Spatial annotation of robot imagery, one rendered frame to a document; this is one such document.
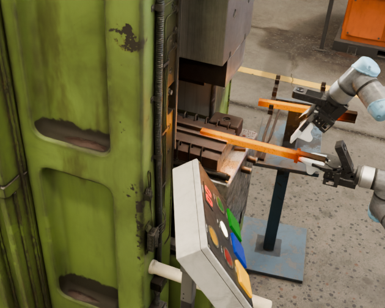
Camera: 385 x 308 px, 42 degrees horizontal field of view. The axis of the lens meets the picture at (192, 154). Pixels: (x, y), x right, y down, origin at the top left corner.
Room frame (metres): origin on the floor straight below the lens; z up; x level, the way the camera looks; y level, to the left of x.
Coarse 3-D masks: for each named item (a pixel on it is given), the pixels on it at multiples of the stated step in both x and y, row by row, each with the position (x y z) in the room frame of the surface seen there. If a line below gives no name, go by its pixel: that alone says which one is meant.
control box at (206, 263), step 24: (192, 168) 1.10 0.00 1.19; (192, 192) 1.00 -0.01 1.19; (216, 192) 1.11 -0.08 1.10; (192, 216) 0.91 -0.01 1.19; (216, 216) 0.99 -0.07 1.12; (192, 240) 0.83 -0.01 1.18; (192, 264) 0.80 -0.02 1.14; (216, 264) 0.80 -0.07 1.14; (216, 288) 0.80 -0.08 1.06; (240, 288) 0.82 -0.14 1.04
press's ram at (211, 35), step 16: (192, 0) 1.42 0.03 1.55; (208, 0) 1.40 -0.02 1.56; (224, 0) 1.39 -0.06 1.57; (240, 0) 1.50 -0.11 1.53; (192, 16) 1.42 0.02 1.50; (208, 16) 1.40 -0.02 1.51; (224, 16) 1.38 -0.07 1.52; (240, 16) 1.52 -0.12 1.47; (192, 32) 1.42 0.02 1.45; (208, 32) 1.40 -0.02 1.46; (224, 32) 1.38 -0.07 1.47; (240, 32) 1.54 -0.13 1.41; (192, 48) 1.42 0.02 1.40; (208, 48) 1.40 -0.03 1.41; (224, 48) 1.39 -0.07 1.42
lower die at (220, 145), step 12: (180, 120) 1.66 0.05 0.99; (192, 120) 1.67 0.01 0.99; (180, 132) 1.58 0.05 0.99; (192, 132) 1.57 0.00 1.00; (228, 132) 1.60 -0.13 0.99; (204, 144) 1.51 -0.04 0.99; (216, 144) 1.52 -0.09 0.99; (228, 144) 1.54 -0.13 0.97; (180, 156) 1.48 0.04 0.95; (192, 156) 1.46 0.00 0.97; (204, 156) 1.45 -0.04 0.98; (216, 156) 1.45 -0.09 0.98; (216, 168) 1.43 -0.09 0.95
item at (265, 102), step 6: (258, 102) 1.87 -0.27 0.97; (264, 102) 1.87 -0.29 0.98; (270, 102) 1.87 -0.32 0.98; (276, 102) 1.87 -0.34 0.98; (282, 102) 1.88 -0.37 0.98; (276, 108) 1.86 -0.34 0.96; (282, 108) 1.85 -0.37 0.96; (288, 108) 1.85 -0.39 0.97; (294, 108) 1.84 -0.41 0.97; (300, 108) 1.84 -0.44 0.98; (306, 108) 1.84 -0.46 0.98; (348, 114) 1.81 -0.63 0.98; (354, 114) 1.80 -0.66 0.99; (342, 120) 1.81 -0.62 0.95; (348, 120) 1.81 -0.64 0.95; (354, 120) 1.80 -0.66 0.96
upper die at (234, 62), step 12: (240, 48) 1.56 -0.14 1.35; (180, 60) 1.48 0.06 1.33; (192, 60) 1.47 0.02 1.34; (228, 60) 1.44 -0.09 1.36; (240, 60) 1.58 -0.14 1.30; (180, 72) 1.48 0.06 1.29; (192, 72) 1.47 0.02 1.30; (204, 72) 1.45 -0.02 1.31; (216, 72) 1.44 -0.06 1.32; (228, 72) 1.45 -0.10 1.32; (216, 84) 1.44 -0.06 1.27
